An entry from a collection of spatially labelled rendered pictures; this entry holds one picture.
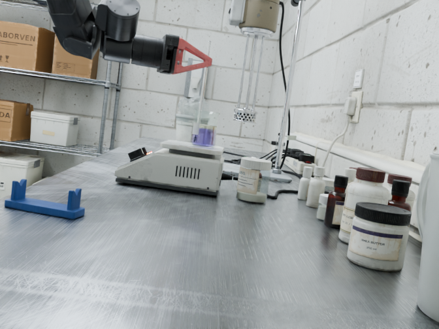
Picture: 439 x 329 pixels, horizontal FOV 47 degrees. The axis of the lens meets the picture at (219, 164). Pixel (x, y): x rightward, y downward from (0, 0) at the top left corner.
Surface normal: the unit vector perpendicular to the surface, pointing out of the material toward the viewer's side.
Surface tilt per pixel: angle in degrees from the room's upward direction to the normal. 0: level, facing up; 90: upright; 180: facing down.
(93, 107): 90
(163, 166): 90
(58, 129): 92
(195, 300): 0
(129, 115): 90
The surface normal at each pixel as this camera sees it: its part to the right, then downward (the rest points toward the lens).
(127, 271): 0.14, -0.98
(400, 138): -0.99, -0.13
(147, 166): -0.04, 0.11
